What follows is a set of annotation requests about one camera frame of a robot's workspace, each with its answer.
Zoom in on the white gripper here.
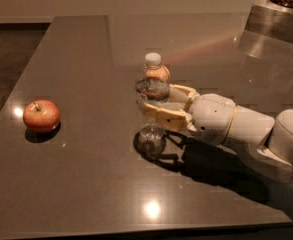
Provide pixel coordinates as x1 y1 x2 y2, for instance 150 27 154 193
137 84 236 146

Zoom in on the clear plastic water bottle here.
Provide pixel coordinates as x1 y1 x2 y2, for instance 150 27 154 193
135 52 170 155

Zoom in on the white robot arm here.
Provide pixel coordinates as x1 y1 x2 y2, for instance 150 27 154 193
136 81 293 183

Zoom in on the orange fruit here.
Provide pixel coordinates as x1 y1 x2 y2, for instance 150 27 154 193
145 66 170 82

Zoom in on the metal box stand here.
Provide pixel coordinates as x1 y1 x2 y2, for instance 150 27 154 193
245 0 293 43

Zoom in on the red apple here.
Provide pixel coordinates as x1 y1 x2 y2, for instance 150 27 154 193
23 100 60 133

